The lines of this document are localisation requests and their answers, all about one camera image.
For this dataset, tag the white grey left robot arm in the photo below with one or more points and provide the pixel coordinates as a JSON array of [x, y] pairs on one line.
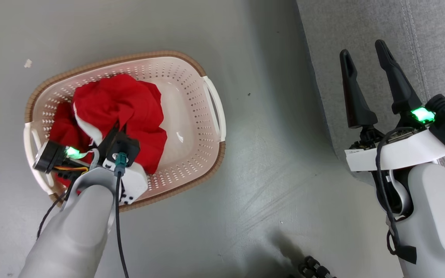
[[72, 231]]

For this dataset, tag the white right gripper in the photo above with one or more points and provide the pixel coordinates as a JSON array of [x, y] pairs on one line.
[[400, 154]]

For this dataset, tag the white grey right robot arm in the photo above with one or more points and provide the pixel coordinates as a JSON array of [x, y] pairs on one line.
[[435, 224]]

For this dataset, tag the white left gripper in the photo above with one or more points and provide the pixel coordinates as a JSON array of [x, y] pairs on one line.
[[134, 183]]

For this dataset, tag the grey fabric sofa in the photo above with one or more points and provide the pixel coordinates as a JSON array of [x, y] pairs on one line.
[[361, 34]]

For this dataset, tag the small white paper scrap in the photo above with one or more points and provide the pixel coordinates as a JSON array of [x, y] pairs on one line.
[[28, 63]]

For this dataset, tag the red basketball jersey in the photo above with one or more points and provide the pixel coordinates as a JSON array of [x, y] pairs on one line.
[[129, 100]]

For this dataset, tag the beige perforated laundry basket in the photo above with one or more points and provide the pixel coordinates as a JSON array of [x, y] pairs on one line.
[[184, 127]]

